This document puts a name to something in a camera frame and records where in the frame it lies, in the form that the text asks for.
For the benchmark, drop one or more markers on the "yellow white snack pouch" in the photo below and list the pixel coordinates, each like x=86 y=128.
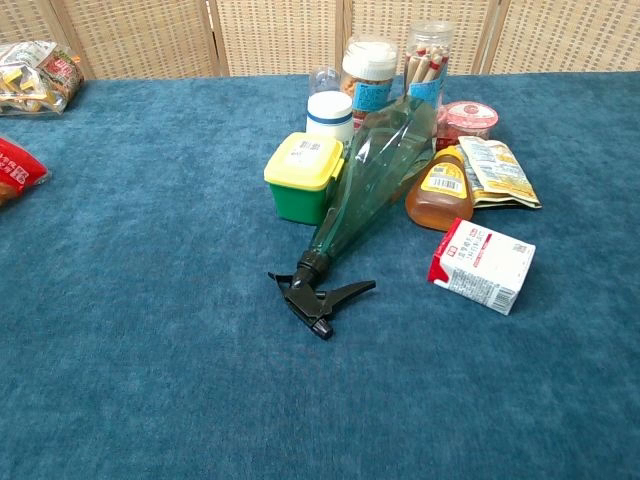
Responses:
x=500 y=170

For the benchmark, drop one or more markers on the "red snack bag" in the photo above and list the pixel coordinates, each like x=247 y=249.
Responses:
x=17 y=170

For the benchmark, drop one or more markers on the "small red-white packet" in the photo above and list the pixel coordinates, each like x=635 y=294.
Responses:
x=480 y=270

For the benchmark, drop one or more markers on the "green spray bottle black trigger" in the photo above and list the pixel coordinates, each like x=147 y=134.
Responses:
x=370 y=170

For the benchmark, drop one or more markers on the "blue table cloth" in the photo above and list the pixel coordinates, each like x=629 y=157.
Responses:
x=150 y=300

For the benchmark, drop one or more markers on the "clear empty plastic bottle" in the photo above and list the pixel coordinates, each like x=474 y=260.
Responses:
x=324 y=80

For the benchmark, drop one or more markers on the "green box yellow lid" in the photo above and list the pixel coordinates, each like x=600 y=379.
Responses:
x=300 y=170

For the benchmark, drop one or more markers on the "white jar blue band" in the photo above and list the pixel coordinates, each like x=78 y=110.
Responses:
x=327 y=117

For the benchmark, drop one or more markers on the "clear bag of assorted snacks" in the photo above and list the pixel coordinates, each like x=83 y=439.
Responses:
x=35 y=80

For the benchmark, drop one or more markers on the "clear tube of biscuit sticks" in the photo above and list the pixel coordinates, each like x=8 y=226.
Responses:
x=425 y=65

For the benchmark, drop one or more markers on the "clear snack jar white lid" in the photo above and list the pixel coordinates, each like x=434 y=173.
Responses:
x=367 y=75

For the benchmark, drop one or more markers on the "red white sealed cup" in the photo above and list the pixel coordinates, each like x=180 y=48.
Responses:
x=472 y=120

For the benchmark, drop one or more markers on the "woven folding screen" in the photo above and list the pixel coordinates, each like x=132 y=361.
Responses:
x=150 y=35

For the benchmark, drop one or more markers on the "honey squeeze bottle yellow label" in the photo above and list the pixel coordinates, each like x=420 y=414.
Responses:
x=440 y=200

